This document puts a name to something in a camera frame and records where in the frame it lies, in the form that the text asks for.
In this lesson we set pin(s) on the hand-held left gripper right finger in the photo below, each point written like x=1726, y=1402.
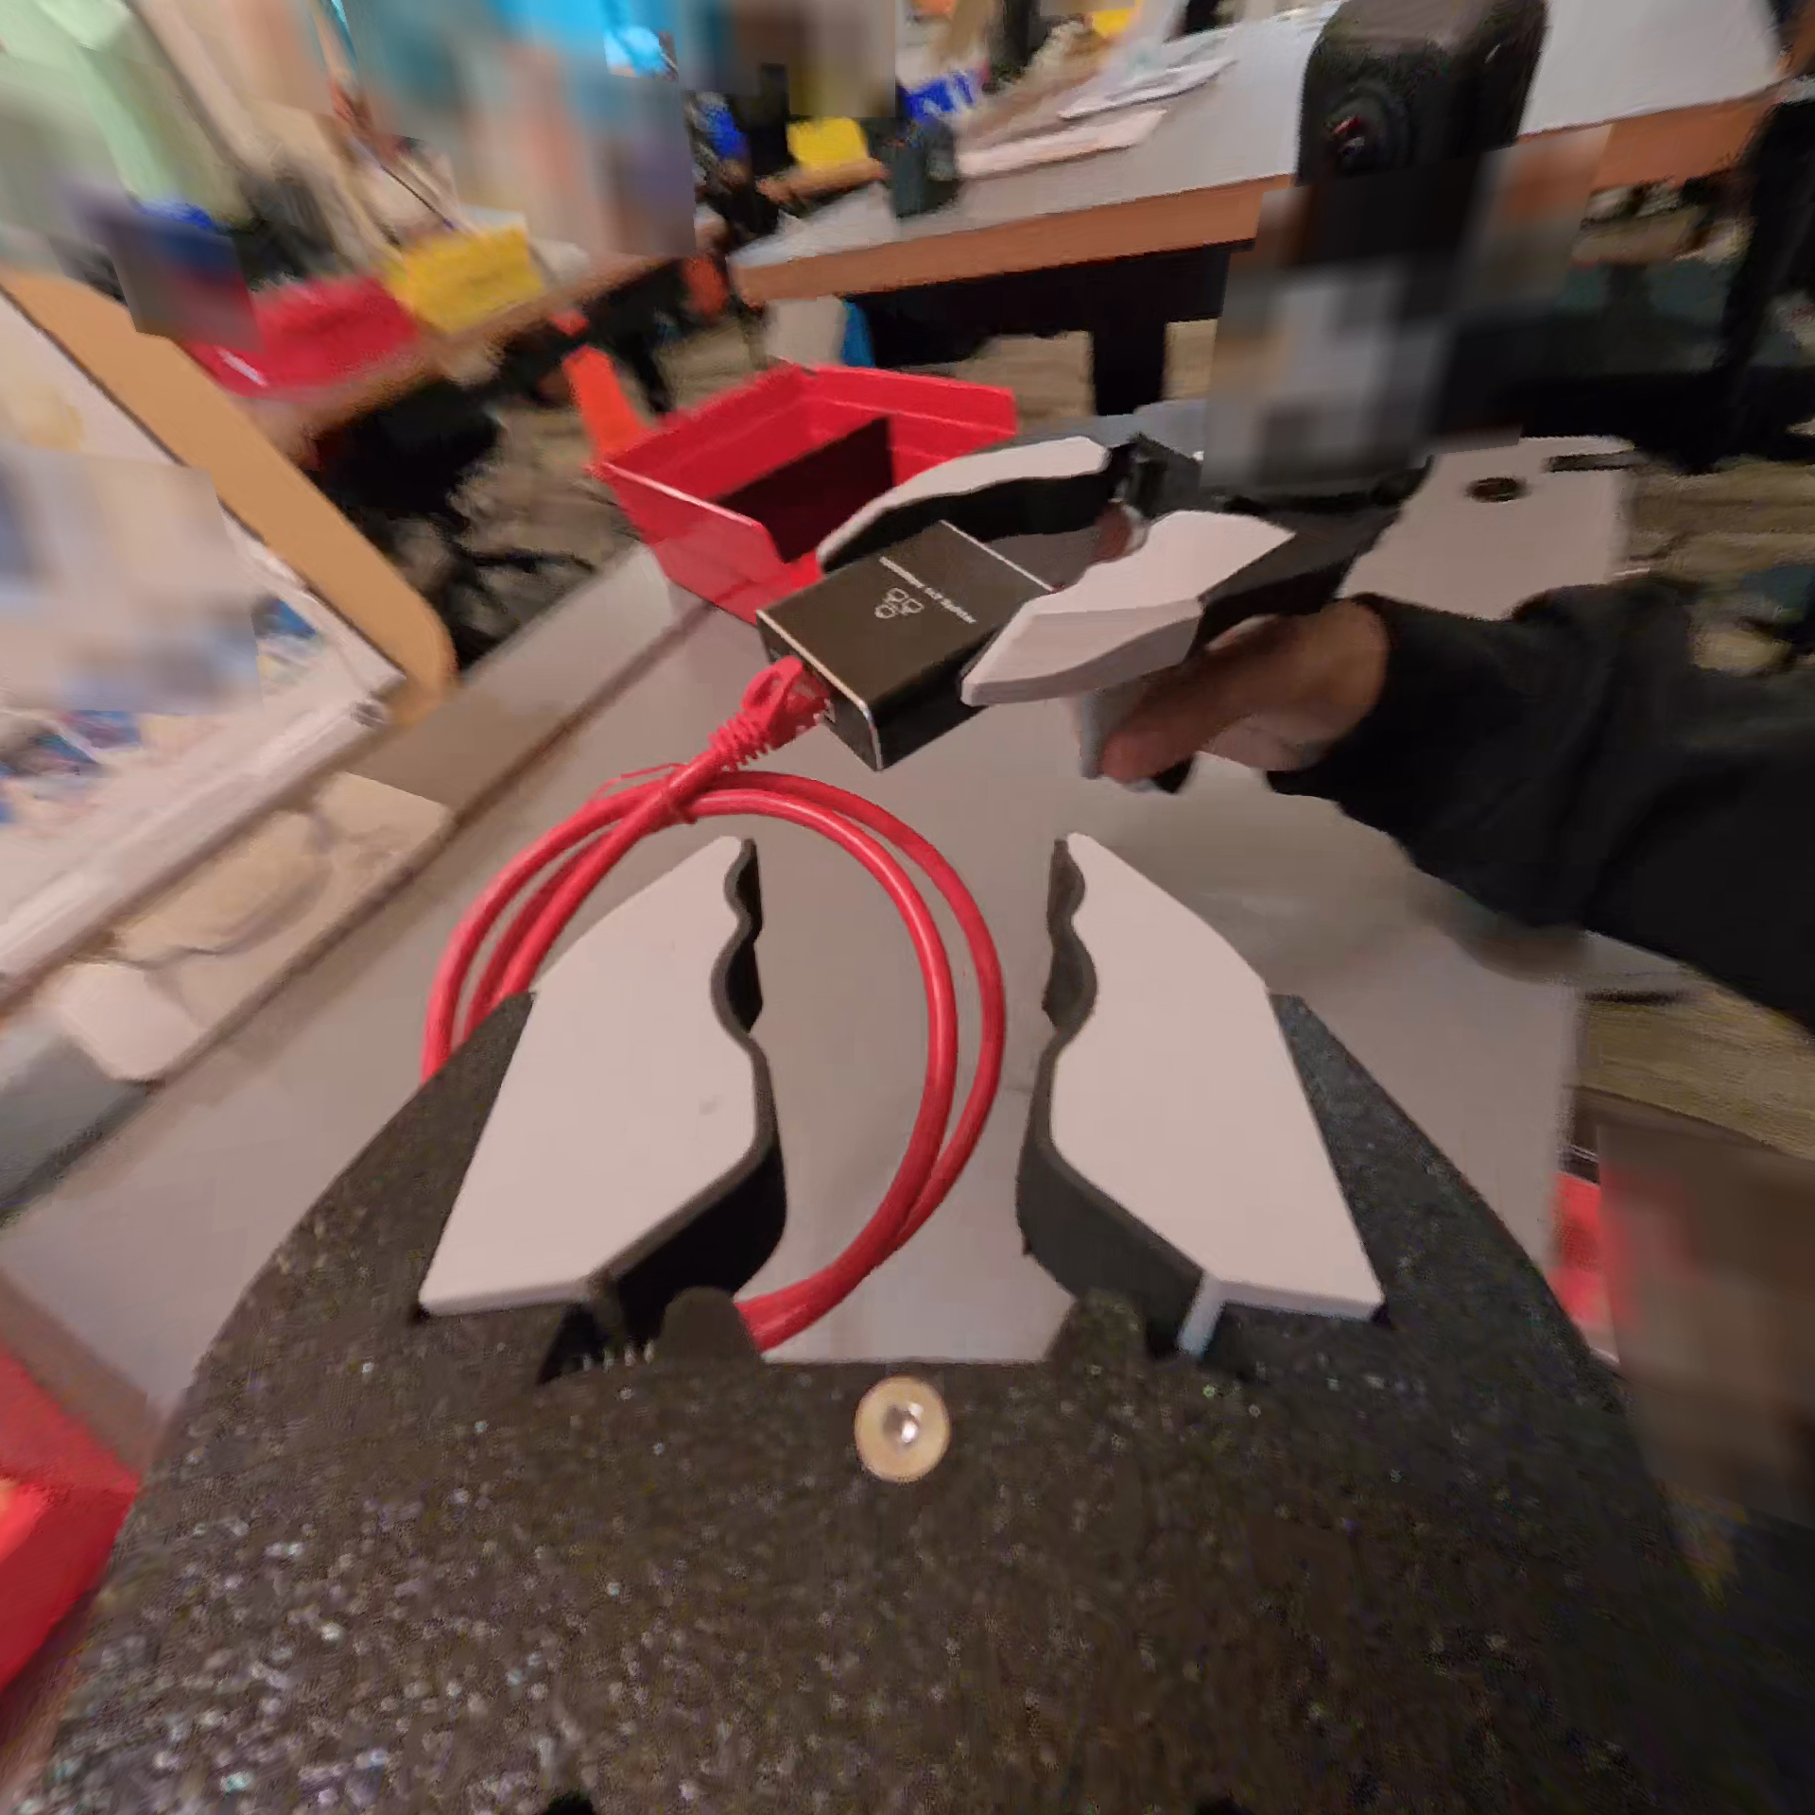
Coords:
x=1207, y=1120

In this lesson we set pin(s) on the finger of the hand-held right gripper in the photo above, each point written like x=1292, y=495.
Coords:
x=979, y=482
x=1120, y=611

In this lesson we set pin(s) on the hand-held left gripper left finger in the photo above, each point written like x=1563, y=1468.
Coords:
x=594, y=1107

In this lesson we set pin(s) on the black ethernet adapter box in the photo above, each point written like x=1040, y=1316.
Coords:
x=920, y=625

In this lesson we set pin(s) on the person's right forearm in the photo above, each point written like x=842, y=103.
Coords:
x=1561, y=737

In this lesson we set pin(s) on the person's right hand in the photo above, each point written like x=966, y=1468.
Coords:
x=1276, y=695

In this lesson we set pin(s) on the grey table with wooden edge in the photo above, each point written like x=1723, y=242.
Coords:
x=1219, y=129

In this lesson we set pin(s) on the white paper sheet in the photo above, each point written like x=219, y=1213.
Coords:
x=1147, y=85
x=1063, y=142

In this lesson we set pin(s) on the red plastic bin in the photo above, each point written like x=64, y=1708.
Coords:
x=682, y=482

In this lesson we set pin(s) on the small black box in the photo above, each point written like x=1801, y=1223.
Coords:
x=926, y=166

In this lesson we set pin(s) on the orange cone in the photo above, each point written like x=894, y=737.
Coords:
x=609, y=398

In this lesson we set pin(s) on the yellow plastic bin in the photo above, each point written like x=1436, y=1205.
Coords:
x=467, y=278

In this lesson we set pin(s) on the red flat bin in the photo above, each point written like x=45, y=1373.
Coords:
x=327, y=334

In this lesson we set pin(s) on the red box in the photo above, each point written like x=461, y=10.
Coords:
x=51, y=1517

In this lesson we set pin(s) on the wood-edged side table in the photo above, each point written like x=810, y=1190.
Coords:
x=283, y=490

